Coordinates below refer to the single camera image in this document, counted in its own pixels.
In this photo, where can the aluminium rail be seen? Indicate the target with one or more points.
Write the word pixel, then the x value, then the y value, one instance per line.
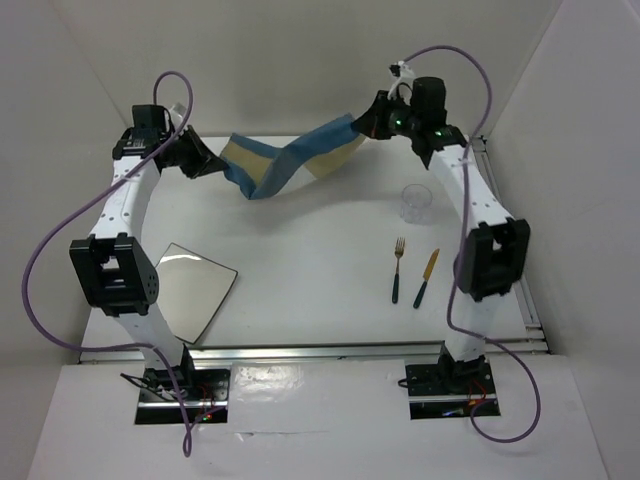
pixel 523 294
pixel 300 353

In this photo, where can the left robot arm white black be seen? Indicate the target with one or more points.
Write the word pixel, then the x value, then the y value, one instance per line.
pixel 116 275

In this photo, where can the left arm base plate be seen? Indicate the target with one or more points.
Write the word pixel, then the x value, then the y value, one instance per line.
pixel 206 400

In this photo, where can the blue beige white cloth placemat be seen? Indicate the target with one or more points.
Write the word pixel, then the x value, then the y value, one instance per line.
pixel 263 171

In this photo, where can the clear plastic cup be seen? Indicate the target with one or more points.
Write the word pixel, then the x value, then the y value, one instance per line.
pixel 416 201

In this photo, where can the front aluminium rail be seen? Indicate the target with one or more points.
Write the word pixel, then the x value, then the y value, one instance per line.
pixel 300 353

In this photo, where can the gold fork green handle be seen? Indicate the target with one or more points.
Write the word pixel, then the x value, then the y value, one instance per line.
pixel 399 250

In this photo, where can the right side aluminium rail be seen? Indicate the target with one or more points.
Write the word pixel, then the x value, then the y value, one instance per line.
pixel 523 294

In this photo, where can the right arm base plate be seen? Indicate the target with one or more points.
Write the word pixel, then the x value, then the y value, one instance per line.
pixel 430 396

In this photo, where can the gold knife green handle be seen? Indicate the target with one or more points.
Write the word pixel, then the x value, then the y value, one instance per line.
pixel 425 278

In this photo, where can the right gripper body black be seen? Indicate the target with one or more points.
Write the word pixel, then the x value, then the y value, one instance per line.
pixel 393 117

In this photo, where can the square white plate dark rim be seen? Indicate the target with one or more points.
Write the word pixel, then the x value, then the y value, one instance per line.
pixel 192 289

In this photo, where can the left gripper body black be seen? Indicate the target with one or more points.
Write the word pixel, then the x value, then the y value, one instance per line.
pixel 185 152

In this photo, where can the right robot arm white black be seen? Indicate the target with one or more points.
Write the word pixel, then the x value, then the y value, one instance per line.
pixel 495 244

